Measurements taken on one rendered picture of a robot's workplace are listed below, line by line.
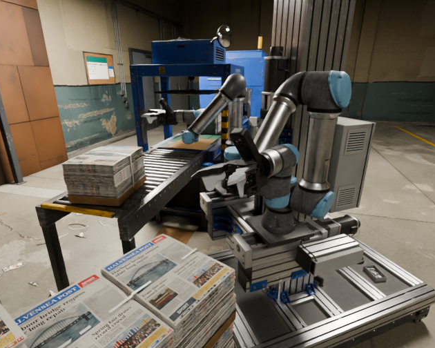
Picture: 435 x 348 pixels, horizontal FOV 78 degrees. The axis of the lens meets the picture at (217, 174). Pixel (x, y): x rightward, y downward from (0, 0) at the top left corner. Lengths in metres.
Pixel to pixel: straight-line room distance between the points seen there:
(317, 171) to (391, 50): 9.25
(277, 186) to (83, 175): 1.04
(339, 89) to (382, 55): 9.17
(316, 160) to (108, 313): 0.82
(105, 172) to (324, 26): 1.21
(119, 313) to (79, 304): 0.13
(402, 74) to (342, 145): 8.90
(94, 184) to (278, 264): 0.99
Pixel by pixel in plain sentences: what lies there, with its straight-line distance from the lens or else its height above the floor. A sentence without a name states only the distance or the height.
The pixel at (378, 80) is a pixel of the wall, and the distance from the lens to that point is 10.10.
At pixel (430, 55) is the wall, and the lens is 10.49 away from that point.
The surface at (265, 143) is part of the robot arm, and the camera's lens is 0.93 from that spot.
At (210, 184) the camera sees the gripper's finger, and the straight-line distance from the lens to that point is 0.67.
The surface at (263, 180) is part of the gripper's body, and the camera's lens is 0.73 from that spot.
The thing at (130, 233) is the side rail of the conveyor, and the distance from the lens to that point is 1.42.
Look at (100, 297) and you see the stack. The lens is 0.94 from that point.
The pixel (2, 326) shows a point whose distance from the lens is 0.60.
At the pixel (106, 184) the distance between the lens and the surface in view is 1.48.
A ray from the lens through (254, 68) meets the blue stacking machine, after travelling 4.68.
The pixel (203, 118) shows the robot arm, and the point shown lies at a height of 1.23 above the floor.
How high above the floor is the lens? 1.44
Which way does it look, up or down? 20 degrees down
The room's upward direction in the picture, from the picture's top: straight up
